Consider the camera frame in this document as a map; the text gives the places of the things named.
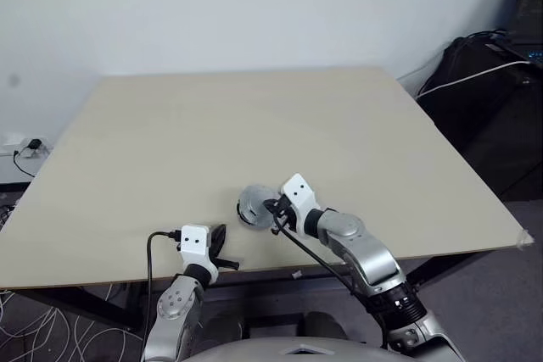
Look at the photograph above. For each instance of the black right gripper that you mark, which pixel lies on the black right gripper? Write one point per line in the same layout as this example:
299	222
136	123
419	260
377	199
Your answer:
285	215

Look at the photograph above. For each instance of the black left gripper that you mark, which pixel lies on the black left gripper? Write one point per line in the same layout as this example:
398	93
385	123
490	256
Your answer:
229	263

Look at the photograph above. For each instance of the silver motor cover with circuit board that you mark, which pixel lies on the silver motor cover with circuit board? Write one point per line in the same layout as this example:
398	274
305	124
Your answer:
253	203

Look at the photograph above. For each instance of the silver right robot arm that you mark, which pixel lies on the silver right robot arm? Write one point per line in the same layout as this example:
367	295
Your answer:
365	247

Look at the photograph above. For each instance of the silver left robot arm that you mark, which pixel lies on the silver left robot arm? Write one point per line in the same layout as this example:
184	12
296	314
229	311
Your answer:
178	298

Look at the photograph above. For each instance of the small white clip under table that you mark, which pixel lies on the small white clip under table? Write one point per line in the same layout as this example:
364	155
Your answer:
297	274

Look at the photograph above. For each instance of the grey robot torso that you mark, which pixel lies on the grey robot torso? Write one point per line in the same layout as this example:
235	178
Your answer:
292	350

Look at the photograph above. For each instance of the black power adapter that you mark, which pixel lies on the black power adapter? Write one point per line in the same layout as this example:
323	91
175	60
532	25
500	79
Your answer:
34	144

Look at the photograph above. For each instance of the black bag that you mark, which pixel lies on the black bag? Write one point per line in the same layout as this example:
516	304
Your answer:
479	116

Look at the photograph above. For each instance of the clear tape on table corner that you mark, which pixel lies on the clear tape on table corner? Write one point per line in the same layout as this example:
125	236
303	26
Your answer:
527	239

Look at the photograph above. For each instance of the black laptop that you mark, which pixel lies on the black laptop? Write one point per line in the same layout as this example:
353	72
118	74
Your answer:
528	6

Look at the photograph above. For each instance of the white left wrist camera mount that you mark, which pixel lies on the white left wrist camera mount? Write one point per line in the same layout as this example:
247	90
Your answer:
196	244

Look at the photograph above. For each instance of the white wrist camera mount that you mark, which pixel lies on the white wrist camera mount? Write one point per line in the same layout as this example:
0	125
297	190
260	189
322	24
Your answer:
299	196
196	244

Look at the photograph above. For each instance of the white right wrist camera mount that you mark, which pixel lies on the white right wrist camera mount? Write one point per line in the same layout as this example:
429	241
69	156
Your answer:
299	196

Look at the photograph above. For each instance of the white wall power strip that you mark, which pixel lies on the white wall power strip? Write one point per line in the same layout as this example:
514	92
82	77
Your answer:
12	143

